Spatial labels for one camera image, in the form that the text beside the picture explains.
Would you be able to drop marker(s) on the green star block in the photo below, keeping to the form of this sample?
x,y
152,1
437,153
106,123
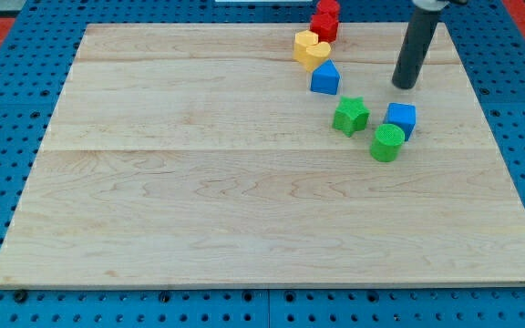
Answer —
x,y
351,115

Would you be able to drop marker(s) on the red block front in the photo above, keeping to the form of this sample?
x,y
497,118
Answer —
x,y
325,26

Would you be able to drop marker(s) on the red block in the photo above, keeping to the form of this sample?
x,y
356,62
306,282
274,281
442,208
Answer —
x,y
325,26
328,7

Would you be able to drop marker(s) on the green cylinder block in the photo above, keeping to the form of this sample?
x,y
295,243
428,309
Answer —
x,y
387,142

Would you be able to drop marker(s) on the yellow heart block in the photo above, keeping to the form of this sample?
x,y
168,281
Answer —
x,y
315,55

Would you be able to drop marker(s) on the blue cube block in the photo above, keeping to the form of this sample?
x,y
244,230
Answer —
x,y
402,115

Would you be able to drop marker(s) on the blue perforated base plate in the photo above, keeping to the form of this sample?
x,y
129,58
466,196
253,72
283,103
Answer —
x,y
38,40

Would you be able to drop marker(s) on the blue triangle block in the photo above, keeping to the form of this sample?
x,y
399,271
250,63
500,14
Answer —
x,y
325,79

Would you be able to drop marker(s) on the light wooden board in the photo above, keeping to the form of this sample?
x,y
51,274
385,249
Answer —
x,y
194,156

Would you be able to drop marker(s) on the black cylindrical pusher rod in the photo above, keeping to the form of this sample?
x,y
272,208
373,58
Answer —
x,y
420,31

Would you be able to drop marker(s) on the red block rear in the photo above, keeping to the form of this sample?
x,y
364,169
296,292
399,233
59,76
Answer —
x,y
328,7

